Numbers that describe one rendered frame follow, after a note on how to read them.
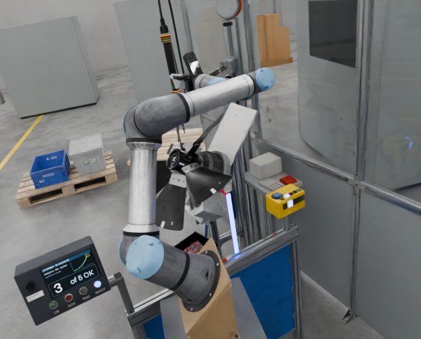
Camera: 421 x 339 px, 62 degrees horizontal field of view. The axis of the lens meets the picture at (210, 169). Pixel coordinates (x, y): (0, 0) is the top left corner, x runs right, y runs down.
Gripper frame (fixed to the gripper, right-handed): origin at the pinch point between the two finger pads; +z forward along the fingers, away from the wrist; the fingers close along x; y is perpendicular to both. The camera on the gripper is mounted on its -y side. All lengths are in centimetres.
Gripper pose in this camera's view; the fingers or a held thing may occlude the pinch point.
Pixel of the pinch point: (180, 72)
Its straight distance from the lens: 156.7
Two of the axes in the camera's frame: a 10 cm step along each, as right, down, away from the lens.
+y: 1.4, 8.8, 4.5
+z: -4.8, -3.4, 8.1
